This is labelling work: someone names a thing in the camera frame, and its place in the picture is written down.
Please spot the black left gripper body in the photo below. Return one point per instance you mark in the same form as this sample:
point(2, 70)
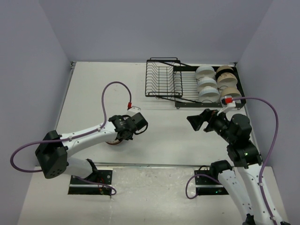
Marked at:
point(130, 137)

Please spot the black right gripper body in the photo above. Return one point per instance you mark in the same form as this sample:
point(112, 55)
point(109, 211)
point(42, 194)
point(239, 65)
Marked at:
point(217, 123)

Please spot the brown patterned ceramic bowl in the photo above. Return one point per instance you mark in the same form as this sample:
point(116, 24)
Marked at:
point(114, 142)

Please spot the light blue bowl front row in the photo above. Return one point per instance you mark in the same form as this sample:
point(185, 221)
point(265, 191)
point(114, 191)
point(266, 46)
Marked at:
point(209, 95)

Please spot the beige bowl front row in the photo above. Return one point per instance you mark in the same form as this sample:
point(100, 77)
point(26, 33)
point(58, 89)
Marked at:
point(231, 91)

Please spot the beige bowl row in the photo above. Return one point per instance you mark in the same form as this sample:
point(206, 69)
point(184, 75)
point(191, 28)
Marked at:
point(226, 80)
point(224, 67)
point(231, 91)

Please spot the white bowl row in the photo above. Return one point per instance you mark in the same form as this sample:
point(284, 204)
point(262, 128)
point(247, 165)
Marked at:
point(206, 81)
point(204, 71)

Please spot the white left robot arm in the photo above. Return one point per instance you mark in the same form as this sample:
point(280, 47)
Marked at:
point(56, 152)

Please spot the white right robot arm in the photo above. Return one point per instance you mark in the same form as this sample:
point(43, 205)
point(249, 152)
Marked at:
point(244, 180)

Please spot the beige bowl middle row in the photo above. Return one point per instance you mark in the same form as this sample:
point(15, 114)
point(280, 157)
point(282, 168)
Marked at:
point(226, 80)

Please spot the white bowl back row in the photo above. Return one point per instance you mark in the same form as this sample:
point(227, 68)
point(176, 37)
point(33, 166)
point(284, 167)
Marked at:
point(204, 71)

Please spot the beige bowl back row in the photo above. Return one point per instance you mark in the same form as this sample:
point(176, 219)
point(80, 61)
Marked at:
point(224, 67)

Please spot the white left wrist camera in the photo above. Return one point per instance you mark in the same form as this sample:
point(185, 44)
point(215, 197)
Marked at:
point(133, 110)

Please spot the black wire dish rack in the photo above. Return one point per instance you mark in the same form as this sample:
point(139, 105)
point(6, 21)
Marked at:
point(169, 79)

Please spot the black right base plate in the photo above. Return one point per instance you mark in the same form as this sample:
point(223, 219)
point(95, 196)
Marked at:
point(206, 186)

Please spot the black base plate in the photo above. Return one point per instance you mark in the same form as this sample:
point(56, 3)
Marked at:
point(206, 186)
point(97, 184)

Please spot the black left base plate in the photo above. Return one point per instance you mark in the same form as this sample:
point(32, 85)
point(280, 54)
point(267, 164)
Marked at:
point(97, 184)

